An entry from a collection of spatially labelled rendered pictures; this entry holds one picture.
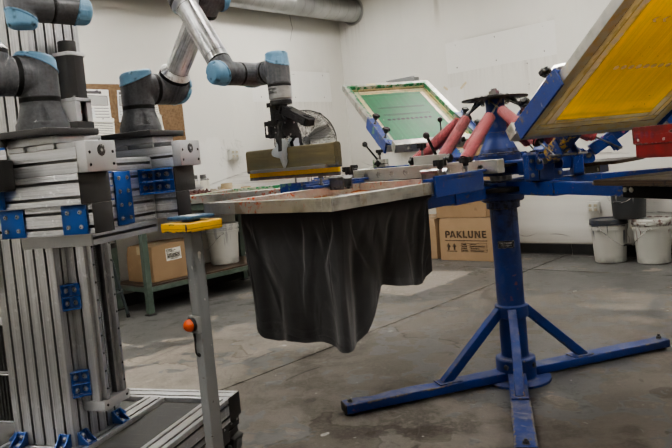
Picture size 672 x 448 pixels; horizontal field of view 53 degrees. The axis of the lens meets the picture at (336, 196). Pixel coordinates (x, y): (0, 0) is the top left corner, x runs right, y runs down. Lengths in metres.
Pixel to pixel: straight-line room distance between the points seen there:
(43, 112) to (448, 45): 5.58
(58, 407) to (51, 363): 0.15
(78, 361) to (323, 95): 5.79
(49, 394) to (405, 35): 5.90
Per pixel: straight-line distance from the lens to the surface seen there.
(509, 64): 6.87
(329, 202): 1.82
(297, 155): 2.08
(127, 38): 6.36
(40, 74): 2.15
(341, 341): 2.02
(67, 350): 2.44
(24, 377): 2.57
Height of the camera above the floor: 1.09
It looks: 3 degrees down
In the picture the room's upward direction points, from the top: 5 degrees counter-clockwise
